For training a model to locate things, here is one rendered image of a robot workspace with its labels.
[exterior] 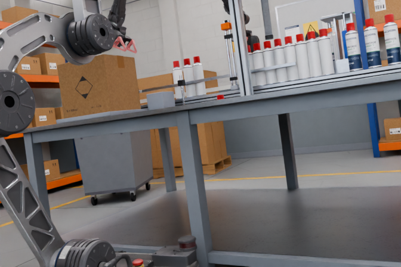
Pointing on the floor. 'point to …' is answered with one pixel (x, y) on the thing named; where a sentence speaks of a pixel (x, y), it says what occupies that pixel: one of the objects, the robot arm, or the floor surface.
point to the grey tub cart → (115, 163)
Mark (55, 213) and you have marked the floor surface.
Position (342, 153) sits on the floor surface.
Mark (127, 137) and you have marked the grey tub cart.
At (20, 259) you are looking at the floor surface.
